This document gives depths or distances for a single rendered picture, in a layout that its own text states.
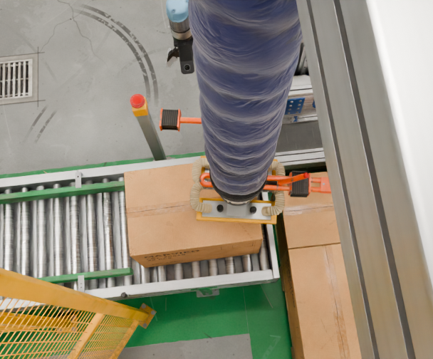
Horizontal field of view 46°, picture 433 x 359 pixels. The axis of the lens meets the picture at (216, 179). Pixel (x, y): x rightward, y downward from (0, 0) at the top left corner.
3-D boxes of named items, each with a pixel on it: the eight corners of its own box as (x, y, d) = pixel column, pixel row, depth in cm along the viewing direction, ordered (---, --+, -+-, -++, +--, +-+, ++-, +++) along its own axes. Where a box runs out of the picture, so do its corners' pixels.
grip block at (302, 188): (288, 196, 208) (289, 193, 203) (288, 174, 211) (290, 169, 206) (308, 198, 208) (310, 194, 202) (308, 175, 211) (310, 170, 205)
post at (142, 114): (160, 174, 337) (132, 110, 241) (159, 165, 339) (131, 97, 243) (170, 173, 337) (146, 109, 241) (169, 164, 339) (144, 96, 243)
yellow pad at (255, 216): (196, 220, 217) (195, 218, 212) (197, 198, 220) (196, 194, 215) (275, 224, 215) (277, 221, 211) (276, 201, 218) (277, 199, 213)
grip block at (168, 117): (160, 130, 218) (159, 126, 213) (162, 112, 220) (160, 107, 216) (179, 132, 218) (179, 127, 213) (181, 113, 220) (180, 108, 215)
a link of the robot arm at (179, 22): (195, -6, 156) (183, 16, 154) (197, 16, 167) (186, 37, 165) (171, -14, 157) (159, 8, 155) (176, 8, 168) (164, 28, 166)
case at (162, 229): (144, 268, 264) (129, 256, 226) (138, 194, 276) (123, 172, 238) (258, 253, 265) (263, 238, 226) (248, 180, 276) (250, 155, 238)
